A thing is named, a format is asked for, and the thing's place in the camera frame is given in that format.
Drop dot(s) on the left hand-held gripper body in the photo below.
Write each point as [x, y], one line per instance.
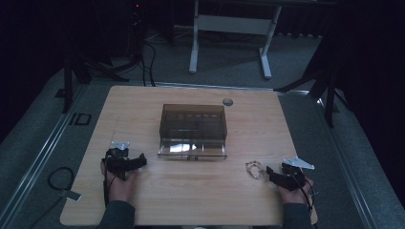
[118, 162]

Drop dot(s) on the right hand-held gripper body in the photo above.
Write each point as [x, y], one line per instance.
[292, 175]

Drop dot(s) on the clear box drawer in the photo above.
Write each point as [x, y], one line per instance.
[191, 149]

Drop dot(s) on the transparent brown storage box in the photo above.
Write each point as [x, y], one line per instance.
[193, 124]

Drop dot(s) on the person's right hand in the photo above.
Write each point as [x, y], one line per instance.
[296, 194]

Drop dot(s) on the person's left hand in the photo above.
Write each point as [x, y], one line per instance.
[121, 187]

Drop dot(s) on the grey floor tag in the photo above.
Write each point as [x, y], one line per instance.
[70, 194]

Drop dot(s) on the grey table grommet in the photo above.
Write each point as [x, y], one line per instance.
[227, 102]

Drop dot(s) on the black tripod stand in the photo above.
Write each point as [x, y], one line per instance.
[68, 86]
[330, 95]

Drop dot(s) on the white desk frame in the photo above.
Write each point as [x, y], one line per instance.
[232, 24]

